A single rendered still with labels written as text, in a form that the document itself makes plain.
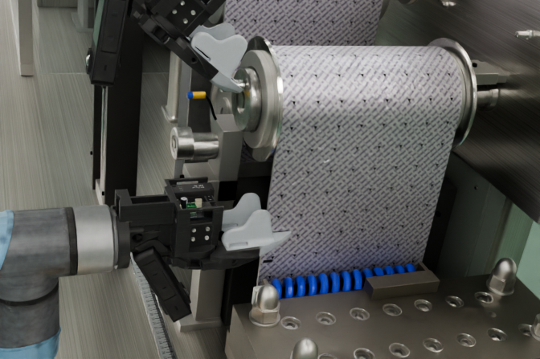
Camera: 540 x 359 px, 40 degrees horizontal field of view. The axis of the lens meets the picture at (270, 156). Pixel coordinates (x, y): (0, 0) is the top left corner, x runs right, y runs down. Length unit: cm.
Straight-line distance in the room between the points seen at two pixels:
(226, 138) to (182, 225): 14
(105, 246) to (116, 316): 28
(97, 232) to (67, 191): 55
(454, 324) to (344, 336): 14
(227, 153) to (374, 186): 19
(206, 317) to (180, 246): 24
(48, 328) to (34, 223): 13
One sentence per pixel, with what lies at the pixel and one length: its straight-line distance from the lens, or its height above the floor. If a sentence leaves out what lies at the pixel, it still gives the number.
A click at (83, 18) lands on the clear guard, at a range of 184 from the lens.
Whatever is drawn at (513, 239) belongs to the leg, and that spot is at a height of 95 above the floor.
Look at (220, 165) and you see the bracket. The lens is 93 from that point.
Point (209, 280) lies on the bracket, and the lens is 103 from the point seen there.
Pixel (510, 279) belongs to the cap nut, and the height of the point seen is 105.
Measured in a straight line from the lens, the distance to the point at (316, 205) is 91.
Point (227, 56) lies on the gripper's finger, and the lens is 82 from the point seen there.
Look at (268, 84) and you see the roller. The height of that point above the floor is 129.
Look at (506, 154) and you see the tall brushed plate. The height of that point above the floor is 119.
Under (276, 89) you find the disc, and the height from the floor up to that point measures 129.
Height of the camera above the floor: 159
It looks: 26 degrees down
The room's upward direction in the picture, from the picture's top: 8 degrees clockwise
